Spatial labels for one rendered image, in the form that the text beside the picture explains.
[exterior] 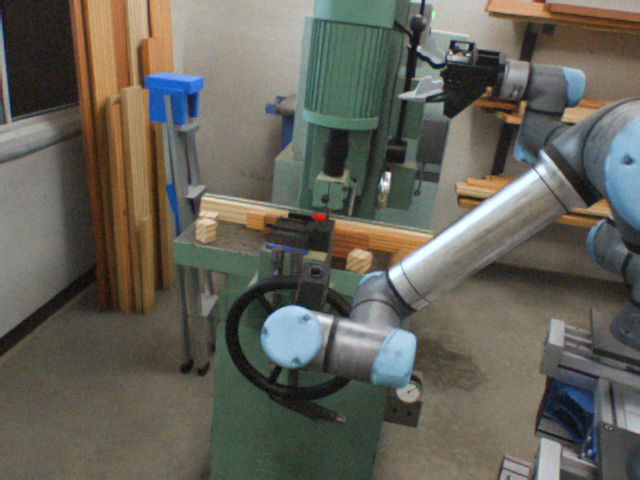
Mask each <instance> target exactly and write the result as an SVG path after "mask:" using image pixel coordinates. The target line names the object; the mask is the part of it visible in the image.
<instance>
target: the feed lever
mask: <svg viewBox="0 0 640 480"><path fill-rule="evenodd" d="M409 26H410V30H411V31H412V32H413V36H412V42H411V48H410V55H409V61H408V67H407V74H406V80H405V86H404V93H407V92H410V86H411V81H412V75H413V68H414V63H415V57H416V51H417V45H418V39H419V34H420V33H422V32H424V31H425V30H426V26H427V20H426V18H425V17H424V16H422V15H415V16H413V17H412V18H411V20H410V22H409ZM407 104H408V100H404V99H402V105H401V111H399V118H398V124H397V131H396V138H395V139H390V140H388V144H387V150H386V157H385V160H386V162H391V163H398V164H403V163H405V158H406V151H407V145H408V142H407V141H403V140H402V133H403V128H404V122H405V116H406V110H407Z"/></svg>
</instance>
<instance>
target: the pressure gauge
mask: <svg viewBox="0 0 640 480"><path fill-rule="evenodd" d="M415 387H416V388H415ZM414 388H415V389H414ZM412 389H413V390H412ZM408 390H409V391H410V390H412V391H410V394H408ZM395 396H396V397H397V399H398V400H401V401H402V402H403V403H405V404H407V403H415V402H417V401H418V400H420V398H421V397H423V383H421V381H420V379H419V378H418V377H416V376H415V375H412V374H411V377H410V380H409V383H408V384H407V386H406V387H404V388H402V389H397V388H395Z"/></svg>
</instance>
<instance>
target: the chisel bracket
mask: <svg viewBox="0 0 640 480"><path fill-rule="evenodd" d="M350 173H351V169H349V168H345V170H344V175H342V176H332V175H327V174H325V173H323V169H322V170H321V172H320V173H319V175H318V176H317V179H316V183H315V192H313V202H312V206H316V207H322V208H326V209H334V210H341V209H342V207H343V204H344V203H345V200H346V196H347V194H348V182H349V181H350ZM326 193H330V196H329V202H328V203H327V204H324V203H322V202H321V197H322V195H324V194H326Z"/></svg>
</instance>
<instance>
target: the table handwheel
mask: <svg viewBox="0 0 640 480"><path fill-rule="evenodd" d="M300 279H301V276H295V275H280V276H273V277H268V278H264V279H262V280H259V281H257V282H255V283H253V284H251V285H250V287H247V288H246V289H245V290H244V291H242V292H241V293H240V294H239V295H238V297H237V298H236V299H235V300H234V302H233V304H232V305H231V308H230V310H229V313H228V316H226V319H225V326H224V337H225V343H226V347H228V352H229V354H230V357H231V359H232V361H233V362H234V364H235V366H236V367H237V368H238V370H239V371H240V373H241V374H242V375H243V376H244V377H245V378H246V379H247V380H248V381H250V382H251V383H252V384H254V385H255V386H256V387H258V388H259V389H261V390H263V391H265V392H267V393H269V395H272V396H275V397H278V398H281V399H286V400H293V401H312V400H318V399H322V398H326V397H328V396H331V395H333V393H335V392H337V391H339V390H341V389H342V388H343V387H345V386H346V385H347V384H348V383H349V382H350V381H351V380H352V379H348V378H344V377H340V376H335V377H334V378H332V379H331V380H329V381H327V382H325V383H323V384H320V385H316V386H310V387H293V386H287V385H283V384H280V383H277V382H276V381H277V379H278V377H279V375H280V373H281V370H282V368H283V367H282V366H280V365H278V364H277V365H276V366H275V368H274V370H273V373H272V375H270V376H269V378H266V377H265V376H263V375H262V374H260V373H259V371H258V370H257V369H256V368H255V367H254V366H253V365H252V364H251V363H250V361H248V360H247V359H246V357H245V355H244V354H243V352H242V348H241V345H240V342H239V336H238V327H239V322H240V318H241V316H242V313H243V312H244V310H245V309H246V306H247V305H248V304H250V303H251V302H252V301H253V300H255V299H257V300H258V301H259V302H260V304H261V305H262V306H263V308H264V310H265V311H266V312H267V313H268V315H269V316H271V315H272V314H274V313H275V312H276V311H275V309H274V308H273V305H272V304H271V303H269V301H268V300H267V299H266V297H265V296H264V294H265V293H268V292H273V291H278V290H297V291H298V288H299V283H300ZM325 302H327V303H328V304H329V305H331V306H332V308H333V309H334V310H335V311H337V312H338V313H339V315H340V316H341V317H344V318H349V315H350V312H351V306H350V304H349V303H348V302H347V301H346V300H345V299H344V298H343V297H342V296H341V295H340V294H339V293H337V292H335V291H334V290H332V289H331V288H329V287H328V292H327V295H326V300H325Z"/></svg>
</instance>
